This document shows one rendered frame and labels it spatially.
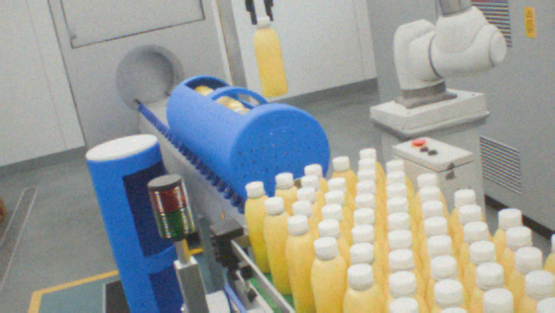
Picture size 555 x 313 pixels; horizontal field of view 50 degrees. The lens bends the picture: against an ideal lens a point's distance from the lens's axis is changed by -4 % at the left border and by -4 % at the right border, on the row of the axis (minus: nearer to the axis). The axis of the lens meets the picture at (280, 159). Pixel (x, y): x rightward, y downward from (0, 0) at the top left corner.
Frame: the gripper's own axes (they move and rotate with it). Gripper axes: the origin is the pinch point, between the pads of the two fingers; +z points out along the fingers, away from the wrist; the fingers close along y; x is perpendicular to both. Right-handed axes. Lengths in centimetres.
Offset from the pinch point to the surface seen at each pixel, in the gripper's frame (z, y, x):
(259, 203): 40, 19, 32
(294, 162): 39.8, 2.3, 11.9
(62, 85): 66, 56, -513
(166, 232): 30, 44, 58
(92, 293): 148, 71, -180
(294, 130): 31.1, 0.7, 11.8
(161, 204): 24, 44, 58
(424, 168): 40, -18, 42
